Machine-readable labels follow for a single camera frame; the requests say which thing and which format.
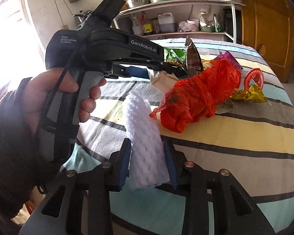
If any green snack wrapper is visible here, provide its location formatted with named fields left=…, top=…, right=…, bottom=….
left=164, top=47, right=186, bottom=66

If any white foam fruit net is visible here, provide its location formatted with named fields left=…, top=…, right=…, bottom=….
left=122, top=90, right=169, bottom=190

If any red plastic bag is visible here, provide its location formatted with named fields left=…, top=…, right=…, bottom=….
left=149, top=59, right=241, bottom=133

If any clear cup red lid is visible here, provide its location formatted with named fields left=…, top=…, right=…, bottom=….
left=244, top=68, right=264, bottom=90

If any yellow snack wrapper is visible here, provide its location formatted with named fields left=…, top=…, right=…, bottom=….
left=230, top=84, right=267, bottom=103

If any left forearm dark sleeve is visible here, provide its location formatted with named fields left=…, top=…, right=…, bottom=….
left=0, top=76, right=52, bottom=218

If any left hand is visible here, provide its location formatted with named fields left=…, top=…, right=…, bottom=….
left=22, top=68, right=106, bottom=133

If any beige paper wrapper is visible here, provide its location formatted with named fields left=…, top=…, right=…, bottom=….
left=147, top=69, right=178, bottom=94

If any dark brown foil wrapper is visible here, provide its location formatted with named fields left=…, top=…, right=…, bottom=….
left=185, top=36, right=204, bottom=77

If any black frying pan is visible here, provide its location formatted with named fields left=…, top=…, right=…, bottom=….
left=74, top=10, right=92, bottom=29

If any red-capped sauce bottle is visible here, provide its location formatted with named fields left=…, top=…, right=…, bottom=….
left=141, top=11, right=153, bottom=36

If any white oil jug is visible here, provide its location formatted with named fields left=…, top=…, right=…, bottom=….
left=158, top=13, right=176, bottom=33

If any magenta snack bag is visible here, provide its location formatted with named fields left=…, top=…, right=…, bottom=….
left=214, top=51, right=243, bottom=70

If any white metal shelf rack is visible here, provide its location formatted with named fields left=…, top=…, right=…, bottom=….
left=113, top=0, right=244, bottom=43

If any steel mixing bowl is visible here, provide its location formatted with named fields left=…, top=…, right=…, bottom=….
left=126, top=0, right=150, bottom=9

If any striped tablecloth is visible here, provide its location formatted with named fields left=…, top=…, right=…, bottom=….
left=64, top=39, right=294, bottom=234

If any brown wooden door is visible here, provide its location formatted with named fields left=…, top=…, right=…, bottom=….
left=241, top=0, right=294, bottom=83

